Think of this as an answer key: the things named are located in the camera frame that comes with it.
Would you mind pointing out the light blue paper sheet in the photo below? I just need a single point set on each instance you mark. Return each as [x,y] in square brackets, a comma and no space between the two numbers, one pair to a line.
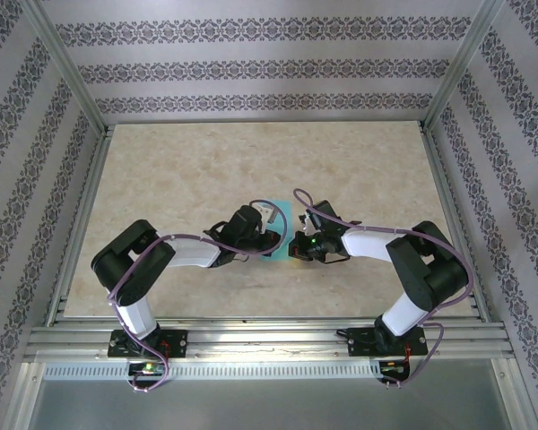
[282,215]

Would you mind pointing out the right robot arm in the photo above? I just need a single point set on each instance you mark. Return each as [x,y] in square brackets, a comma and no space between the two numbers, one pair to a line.
[430,269]

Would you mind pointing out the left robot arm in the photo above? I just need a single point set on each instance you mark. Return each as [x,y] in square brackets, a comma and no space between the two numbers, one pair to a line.
[130,264]

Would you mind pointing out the small controller board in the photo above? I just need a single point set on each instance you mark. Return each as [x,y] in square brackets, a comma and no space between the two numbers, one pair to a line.
[392,368]
[147,368]

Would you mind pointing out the grey metal panel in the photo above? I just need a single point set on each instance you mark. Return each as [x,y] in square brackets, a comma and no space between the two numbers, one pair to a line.
[269,407]

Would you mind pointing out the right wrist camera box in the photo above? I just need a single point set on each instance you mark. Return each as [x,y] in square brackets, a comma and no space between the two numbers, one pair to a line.
[306,224]

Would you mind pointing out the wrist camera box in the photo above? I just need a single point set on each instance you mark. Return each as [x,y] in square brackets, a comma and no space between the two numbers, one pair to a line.
[306,224]
[265,210]

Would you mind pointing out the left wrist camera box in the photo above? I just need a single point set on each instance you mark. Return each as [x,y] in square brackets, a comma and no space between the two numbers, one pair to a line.
[265,210]

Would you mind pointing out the wide aluminium base rail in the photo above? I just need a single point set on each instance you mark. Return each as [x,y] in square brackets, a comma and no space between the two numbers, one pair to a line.
[269,342]

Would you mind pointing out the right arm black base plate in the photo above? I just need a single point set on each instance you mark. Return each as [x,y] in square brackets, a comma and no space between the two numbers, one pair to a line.
[361,342]

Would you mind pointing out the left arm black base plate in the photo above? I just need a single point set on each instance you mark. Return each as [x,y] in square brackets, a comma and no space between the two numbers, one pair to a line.
[175,344]

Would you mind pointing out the aluminium side rail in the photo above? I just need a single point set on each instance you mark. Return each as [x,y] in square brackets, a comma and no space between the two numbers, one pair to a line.
[440,179]
[94,179]

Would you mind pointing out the aluminium corner post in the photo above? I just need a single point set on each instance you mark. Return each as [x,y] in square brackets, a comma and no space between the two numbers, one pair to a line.
[68,67]
[462,67]

